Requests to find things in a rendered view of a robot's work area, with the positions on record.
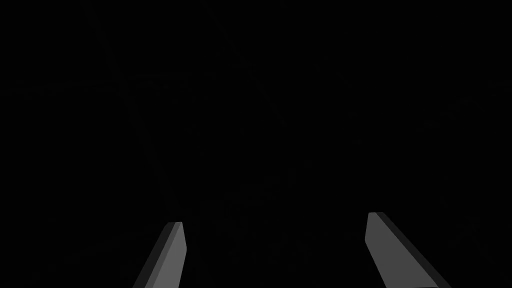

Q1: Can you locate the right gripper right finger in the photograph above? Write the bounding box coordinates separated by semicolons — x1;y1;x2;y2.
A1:
364;211;453;288

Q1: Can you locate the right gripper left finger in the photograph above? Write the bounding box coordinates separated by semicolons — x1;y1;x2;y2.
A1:
132;221;188;288

